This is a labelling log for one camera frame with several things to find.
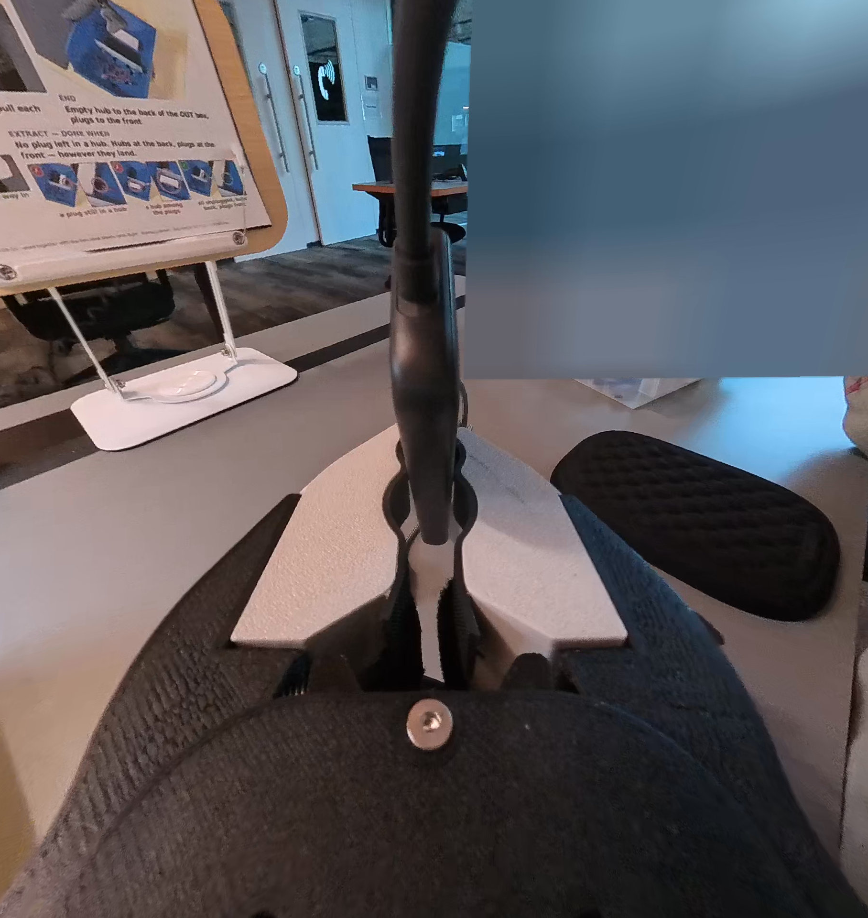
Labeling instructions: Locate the white door with phone sign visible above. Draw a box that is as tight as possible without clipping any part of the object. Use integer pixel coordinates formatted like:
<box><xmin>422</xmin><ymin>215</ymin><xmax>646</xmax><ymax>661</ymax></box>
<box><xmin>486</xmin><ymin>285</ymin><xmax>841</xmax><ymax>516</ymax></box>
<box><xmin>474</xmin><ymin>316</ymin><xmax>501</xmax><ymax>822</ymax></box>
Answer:
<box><xmin>275</xmin><ymin>0</ymin><xmax>401</xmax><ymax>246</ymax></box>

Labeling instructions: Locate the black USB cable plug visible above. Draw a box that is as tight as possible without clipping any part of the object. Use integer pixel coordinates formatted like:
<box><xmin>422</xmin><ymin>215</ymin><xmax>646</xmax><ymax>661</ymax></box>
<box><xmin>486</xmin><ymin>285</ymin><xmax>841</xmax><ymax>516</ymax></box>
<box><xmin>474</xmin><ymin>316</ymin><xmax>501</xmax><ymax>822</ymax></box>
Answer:
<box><xmin>390</xmin><ymin>228</ymin><xmax>472</xmax><ymax>547</ymax></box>

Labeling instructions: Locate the plain white door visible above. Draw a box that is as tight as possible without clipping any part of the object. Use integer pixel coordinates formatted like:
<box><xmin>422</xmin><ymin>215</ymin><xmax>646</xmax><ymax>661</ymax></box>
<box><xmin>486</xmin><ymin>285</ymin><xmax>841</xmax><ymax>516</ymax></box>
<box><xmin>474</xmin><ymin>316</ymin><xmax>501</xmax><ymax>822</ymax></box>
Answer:
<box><xmin>219</xmin><ymin>0</ymin><xmax>322</xmax><ymax>261</ymax></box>

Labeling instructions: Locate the black office chair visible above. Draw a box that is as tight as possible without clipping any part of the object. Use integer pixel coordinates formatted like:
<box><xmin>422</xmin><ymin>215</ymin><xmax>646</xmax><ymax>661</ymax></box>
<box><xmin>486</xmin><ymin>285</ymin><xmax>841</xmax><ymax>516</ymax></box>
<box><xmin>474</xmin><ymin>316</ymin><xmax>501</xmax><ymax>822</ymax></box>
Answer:
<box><xmin>367</xmin><ymin>135</ymin><xmax>468</xmax><ymax>248</ymax></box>

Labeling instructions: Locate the black mesh wrist rest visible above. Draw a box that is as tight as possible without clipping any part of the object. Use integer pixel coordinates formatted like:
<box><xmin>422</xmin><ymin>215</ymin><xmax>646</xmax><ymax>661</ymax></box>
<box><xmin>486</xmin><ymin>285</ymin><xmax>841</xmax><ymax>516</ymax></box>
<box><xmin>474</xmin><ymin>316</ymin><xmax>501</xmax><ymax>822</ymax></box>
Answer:
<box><xmin>551</xmin><ymin>429</ymin><xmax>841</xmax><ymax>622</ymax></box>

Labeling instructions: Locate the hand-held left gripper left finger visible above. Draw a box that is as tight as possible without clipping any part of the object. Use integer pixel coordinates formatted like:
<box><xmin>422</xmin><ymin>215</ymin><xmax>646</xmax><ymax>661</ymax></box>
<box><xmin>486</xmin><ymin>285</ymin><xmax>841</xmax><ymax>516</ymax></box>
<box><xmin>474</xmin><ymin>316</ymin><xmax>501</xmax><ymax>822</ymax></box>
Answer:
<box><xmin>231</xmin><ymin>423</ymin><xmax>424</xmax><ymax>691</ymax></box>

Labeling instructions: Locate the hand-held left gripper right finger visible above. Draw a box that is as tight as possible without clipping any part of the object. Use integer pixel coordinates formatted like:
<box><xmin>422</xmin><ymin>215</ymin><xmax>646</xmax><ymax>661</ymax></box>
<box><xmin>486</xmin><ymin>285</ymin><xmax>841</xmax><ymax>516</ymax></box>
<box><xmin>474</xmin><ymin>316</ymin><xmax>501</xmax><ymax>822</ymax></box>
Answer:
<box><xmin>437</xmin><ymin>426</ymin><xmax>629</xmax><ymax>691</ymax></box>

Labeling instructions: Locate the wooden office desk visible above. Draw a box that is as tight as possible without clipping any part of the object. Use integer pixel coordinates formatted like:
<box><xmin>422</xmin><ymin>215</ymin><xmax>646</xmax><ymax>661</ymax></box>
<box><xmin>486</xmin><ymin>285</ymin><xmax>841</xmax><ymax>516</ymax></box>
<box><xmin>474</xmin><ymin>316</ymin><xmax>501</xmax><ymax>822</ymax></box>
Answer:
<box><xmin>353</xmin><ymin>179</ymin><xmax>469</xmax><ymax>216</ymax></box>

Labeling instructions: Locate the white folding stand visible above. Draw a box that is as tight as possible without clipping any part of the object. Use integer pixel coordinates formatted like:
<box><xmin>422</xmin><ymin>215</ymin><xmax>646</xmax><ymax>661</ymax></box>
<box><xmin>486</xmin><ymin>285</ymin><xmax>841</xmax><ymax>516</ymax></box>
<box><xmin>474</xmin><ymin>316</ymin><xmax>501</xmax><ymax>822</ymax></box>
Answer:
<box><xmin>0</xmin><ymin>228</ymin><xmax>299</xmax><ymax>453</ymax></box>

